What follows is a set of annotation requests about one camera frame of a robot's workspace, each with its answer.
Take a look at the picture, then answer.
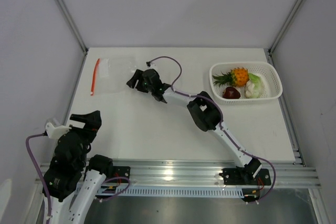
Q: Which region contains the clear zip bag orange zipper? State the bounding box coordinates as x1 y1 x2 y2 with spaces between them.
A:
90 55 139 97

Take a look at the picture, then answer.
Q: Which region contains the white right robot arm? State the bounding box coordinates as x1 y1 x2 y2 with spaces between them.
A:
127 69 262 185

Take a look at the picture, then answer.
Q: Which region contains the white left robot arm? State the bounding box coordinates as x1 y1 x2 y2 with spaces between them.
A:
43 110 114 223

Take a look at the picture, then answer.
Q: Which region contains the dark red toy apple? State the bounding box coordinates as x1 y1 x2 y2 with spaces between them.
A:
222 87 241 99

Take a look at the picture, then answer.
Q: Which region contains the toy pineapple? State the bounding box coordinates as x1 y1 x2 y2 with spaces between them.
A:
212 68 249 87

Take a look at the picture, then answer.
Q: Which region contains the green toy cabbage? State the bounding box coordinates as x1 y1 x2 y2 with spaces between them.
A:
248 73 264 98

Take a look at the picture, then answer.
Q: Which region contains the white plastic basket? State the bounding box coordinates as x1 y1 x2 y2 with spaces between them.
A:
209 62 283 105

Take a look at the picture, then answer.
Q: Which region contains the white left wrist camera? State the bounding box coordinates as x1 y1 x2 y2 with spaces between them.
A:
45 118 71 140

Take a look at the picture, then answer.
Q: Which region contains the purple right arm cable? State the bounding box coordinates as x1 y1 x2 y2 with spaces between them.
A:
145 56 276 205

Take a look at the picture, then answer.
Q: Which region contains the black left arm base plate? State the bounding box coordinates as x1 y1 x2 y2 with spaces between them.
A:
112 166 131 184

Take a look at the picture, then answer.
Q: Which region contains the aluminium frame rail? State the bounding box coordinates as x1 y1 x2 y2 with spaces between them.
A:
35 159 322 189

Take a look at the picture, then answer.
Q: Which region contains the left back frame post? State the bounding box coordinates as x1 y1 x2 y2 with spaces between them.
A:
54 0 88 55

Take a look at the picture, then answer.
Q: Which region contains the frame post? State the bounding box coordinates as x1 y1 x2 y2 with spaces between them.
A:
268 0 306 56
54 0 88 55

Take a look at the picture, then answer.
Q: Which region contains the white slotted cable duct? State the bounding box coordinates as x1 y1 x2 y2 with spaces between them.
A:
97 186 244 198

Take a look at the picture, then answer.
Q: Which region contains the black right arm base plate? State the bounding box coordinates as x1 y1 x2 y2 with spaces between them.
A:
219 167 272 186

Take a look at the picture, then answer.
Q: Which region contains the right back frame post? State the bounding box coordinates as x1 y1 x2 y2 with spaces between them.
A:
268 0 306 56

